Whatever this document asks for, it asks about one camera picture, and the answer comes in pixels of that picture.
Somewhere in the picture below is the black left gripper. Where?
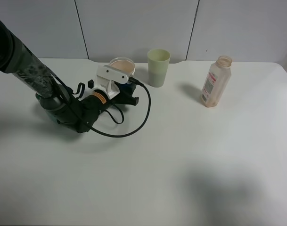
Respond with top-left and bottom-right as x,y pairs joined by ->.
56,80 -> 139,133

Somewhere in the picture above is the blue sleeved clear cup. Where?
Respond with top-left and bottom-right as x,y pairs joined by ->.
109,56 -> 136,94

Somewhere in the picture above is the clear plastic drink bottle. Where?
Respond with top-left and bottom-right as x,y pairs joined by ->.
201,56 -> 232,107

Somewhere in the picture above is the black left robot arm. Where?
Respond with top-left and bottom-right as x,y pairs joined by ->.
0,21 -> 139,133

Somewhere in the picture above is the teal plastic cup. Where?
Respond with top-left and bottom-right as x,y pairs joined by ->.
35,93 -> 65,124

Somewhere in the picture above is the cream plastic cup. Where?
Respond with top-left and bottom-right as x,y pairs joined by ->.
147,49 -> 171,88

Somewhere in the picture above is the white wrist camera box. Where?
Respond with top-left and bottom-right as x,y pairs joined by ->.
92,65 -> 131,100

